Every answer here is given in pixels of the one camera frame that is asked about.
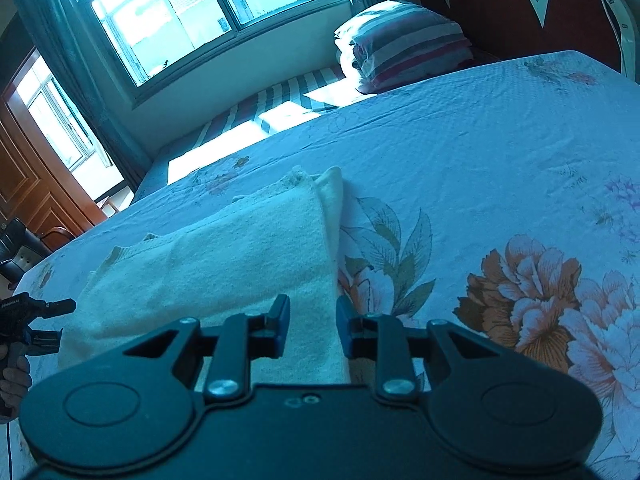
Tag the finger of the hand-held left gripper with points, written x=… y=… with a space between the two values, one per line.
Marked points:
x=55 y=307
x=45 y=342

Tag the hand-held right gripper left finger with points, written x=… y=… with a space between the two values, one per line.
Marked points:
x=280 y=325

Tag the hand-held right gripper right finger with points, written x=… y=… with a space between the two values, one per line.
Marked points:
x=344 y=330

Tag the cream knit sweater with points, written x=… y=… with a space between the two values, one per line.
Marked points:
x=225 y=260

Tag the person's left hand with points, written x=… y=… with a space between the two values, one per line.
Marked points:
x=15 y=387

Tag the black office chair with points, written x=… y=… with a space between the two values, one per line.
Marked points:
x=15 y=247

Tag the brown wooden door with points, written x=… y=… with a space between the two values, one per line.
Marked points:
x=30 y=185

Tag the small sliding window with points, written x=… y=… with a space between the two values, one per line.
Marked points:
x=60 y=125

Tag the striped bed sheet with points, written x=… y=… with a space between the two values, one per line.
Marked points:
x=280 y=95

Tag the striped pillow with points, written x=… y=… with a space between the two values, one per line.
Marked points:
x=405 y=45

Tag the large sliding window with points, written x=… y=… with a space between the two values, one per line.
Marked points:
x=175 y=15

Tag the red and white headboard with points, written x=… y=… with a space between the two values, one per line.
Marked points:
x=500 y=5

